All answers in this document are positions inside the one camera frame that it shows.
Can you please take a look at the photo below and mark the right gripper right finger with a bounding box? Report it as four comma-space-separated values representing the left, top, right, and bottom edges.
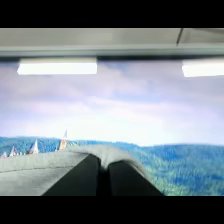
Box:
107, 160, 164, 197

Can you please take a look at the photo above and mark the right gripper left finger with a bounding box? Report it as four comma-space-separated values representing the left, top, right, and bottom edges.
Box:
42, 153, 100, 197

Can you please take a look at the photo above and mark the grey garment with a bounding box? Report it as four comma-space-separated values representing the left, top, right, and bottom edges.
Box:
0, 144, 148, 197

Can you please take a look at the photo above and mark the silver frame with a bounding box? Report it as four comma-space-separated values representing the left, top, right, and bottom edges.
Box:
0, 43, 224, 58

